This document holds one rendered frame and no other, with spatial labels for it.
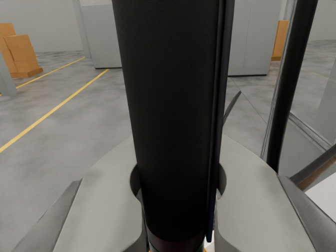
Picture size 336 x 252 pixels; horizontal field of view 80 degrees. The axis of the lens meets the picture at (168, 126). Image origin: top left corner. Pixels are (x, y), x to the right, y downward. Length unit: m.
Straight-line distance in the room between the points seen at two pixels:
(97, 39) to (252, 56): 4.86
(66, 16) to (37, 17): 1.64
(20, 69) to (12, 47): 0.68
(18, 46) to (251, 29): 6.80
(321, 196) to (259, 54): 5.52
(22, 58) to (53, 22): 6.13
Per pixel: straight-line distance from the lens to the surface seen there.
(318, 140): 1.24
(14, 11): 15.17
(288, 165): 1.51
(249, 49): 5.86
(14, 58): 8.41
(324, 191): 0.56
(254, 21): 5.81
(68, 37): 13.80
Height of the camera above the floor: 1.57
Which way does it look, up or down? 29 degrees down
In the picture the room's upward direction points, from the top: 3 degrees counter-clockwise
